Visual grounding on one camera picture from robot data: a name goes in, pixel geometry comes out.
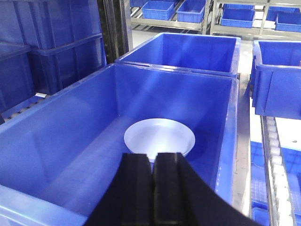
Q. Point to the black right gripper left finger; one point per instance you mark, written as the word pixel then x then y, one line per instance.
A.
pixel 128 199

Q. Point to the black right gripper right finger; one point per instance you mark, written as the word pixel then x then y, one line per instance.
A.
pixel 182 198

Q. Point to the white round plate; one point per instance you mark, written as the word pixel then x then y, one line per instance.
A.
pixel 159 135

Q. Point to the lower blue tray right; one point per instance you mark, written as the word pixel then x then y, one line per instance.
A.
pixel 258 184

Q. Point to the blue tray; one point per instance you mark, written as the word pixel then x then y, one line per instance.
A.
pixel 158 9
pixel 258 184
pixel 191 11
pixel 288 21
pixel 235 17

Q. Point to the far blue tray middle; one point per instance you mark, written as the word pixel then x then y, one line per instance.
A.
pixel 191 11

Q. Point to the far blue tray left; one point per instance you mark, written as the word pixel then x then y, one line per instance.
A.
pixel 158 9

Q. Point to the far blue tray right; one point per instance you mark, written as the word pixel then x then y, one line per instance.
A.
pixel 235 17

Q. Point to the grey roller shelf rack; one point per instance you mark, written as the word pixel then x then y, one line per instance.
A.
pixel 263 27

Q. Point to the far blue tray rightmost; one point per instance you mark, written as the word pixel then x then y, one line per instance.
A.
pixel 288 21

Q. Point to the near blue plastic bin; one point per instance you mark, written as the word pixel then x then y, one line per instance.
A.
pixel 58 157

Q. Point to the blue plastic bin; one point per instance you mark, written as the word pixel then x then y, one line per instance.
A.
pixel 276 78
pixel 58 157
pixel 218 55

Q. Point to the white roller conveyor strip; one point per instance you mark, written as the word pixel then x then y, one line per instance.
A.
pixel 280 204

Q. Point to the right blue plastic bin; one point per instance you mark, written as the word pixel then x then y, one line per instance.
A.
pixel 276 78

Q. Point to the stacked blue crates left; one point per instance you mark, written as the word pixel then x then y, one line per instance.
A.
pixel 46 45

